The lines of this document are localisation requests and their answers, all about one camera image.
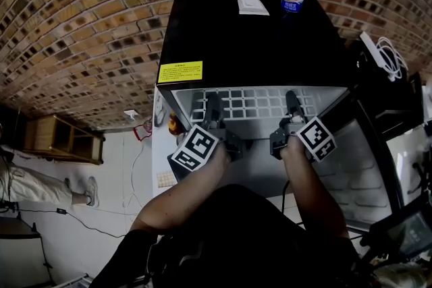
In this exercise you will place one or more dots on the black field monitor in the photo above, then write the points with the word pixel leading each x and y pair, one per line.
pixel 408 232

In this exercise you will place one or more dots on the white wall socket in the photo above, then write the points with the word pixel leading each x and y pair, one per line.
pixel 131 114

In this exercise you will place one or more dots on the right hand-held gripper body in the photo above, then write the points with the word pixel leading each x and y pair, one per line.
pixel 317 138

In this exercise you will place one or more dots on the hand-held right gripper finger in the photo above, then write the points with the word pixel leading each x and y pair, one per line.
pixel 293 104

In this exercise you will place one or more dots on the wooden shelf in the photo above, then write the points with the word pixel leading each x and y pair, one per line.
pixel 50 138

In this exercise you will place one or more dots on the black mini fridge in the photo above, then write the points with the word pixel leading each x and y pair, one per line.
pixel 249 40

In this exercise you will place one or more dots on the white table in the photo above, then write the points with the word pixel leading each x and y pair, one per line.
pixel 162 158

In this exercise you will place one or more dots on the black power adapter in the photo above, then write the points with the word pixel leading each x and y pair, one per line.
pixel 61 211

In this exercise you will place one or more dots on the white plastic bag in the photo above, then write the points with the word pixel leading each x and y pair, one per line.
pixel 159 111

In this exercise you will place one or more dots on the white power strip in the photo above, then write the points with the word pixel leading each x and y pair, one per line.
pixel 371 47

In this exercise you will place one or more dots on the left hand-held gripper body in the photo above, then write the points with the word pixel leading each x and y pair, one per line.
pixel 197 145

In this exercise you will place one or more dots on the orange sauce bottle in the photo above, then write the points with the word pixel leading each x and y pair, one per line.
pixel 175 128
pixel 172 116

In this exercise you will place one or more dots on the white wire fridge shelf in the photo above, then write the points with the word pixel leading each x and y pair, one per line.
pixel 251 98

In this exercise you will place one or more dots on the person's black clothed body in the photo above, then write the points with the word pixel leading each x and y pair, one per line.
pixel 243 239

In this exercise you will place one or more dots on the person's left forearm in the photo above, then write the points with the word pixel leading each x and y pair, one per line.
pixel 182 192

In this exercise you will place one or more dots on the beige square pad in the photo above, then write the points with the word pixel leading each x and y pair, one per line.
pixel 165 178

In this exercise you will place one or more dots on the black cabinet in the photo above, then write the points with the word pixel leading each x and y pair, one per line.
pixel 395 101

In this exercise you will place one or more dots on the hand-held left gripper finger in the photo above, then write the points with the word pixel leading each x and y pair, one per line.
pixel 212 108

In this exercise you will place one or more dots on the person's right forearm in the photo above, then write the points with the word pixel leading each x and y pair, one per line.
pixel 314 192

